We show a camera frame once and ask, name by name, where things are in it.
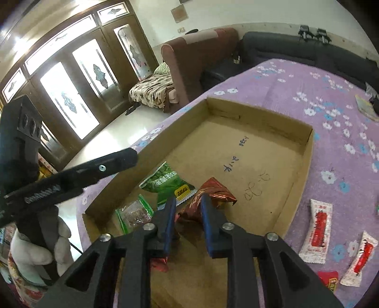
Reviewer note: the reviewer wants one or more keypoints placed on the brown sofa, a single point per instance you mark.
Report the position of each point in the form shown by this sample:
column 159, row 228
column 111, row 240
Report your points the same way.
column 195, row 59

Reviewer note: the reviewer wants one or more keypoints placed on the green patterned pillow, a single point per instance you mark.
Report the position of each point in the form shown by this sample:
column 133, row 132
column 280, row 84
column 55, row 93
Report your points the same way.
column 162, row 68

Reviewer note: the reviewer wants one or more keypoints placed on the thin booklet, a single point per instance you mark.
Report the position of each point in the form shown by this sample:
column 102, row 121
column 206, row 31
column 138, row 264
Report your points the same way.
column 365, row 108

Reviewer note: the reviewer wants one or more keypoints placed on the person's left forearm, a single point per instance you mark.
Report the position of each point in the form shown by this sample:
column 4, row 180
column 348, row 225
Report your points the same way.
column 20, row 288

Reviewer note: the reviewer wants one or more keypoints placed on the dark slippers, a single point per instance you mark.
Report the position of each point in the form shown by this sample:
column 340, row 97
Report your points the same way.
column 130, row 111

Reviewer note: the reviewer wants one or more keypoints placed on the green snack packet yellow label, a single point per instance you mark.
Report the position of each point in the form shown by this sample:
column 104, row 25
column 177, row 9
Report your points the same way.
column 165, row 183

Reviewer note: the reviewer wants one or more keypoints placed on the brown wooden glass door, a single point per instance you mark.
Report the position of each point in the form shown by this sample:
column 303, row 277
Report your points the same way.
column 88, row 68

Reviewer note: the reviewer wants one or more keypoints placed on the white red sausage packet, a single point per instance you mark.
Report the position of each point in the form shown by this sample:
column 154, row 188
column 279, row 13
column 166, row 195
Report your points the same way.
column 359, row 260
column 316, row 231

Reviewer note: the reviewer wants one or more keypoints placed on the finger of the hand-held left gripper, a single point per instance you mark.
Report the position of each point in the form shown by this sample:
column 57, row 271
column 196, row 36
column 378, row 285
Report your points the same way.
column 103, row 168

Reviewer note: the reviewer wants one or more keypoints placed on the person's left hand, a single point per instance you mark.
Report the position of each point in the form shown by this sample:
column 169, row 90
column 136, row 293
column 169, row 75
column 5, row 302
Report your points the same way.
column 32, row 251

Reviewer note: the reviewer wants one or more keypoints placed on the small wall plaque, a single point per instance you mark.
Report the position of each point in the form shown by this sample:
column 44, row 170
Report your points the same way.
column 179, row 13

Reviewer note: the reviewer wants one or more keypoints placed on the black leather sofa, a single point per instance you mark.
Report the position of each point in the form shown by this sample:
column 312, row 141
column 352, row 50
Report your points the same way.
column 281, row 47

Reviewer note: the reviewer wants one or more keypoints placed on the clear nut packet green edge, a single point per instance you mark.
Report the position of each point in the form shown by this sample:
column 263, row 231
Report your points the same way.
column 134, row 214

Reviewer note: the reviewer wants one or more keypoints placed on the small red snack packet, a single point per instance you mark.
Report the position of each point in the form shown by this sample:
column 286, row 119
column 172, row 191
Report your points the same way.
column 328, row 280

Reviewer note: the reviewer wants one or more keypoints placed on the red foil snack packet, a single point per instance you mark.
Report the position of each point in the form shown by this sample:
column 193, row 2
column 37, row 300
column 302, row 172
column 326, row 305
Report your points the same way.
column 219, row 192

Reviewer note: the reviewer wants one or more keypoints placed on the brown patterned blanket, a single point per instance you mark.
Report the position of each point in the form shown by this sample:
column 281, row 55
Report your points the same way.
column 151, row 88

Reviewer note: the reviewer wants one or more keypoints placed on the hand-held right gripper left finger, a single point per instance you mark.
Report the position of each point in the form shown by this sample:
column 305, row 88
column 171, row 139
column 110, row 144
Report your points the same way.
column 169, row 220

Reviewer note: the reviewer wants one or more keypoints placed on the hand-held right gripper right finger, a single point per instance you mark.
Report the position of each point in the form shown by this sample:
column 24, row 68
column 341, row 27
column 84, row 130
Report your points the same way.
column 207, row 226

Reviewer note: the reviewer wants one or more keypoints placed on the shallow cardboard box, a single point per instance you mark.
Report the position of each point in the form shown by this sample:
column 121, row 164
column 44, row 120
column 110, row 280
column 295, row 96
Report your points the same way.
column 237, row 148

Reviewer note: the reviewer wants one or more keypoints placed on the purple floral tablecloth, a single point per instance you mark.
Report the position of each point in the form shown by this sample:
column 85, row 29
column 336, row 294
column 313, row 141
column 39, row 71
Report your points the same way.
column 296, row 97

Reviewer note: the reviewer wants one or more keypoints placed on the spare black gripper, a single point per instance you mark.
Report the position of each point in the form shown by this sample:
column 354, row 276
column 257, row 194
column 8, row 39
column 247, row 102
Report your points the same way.
column 322, row 35
column 305, row 31

